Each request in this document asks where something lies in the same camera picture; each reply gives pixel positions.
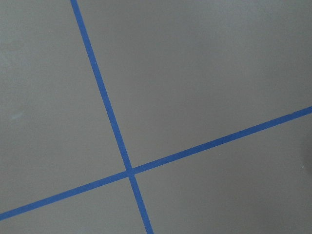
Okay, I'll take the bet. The long blue tape strip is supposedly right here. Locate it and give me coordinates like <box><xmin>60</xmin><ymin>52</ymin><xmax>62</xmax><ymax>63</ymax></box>
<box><xmin>71</xmin><ymin>0</ymin><xmax>154</xmax><ymax>234</ymax></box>

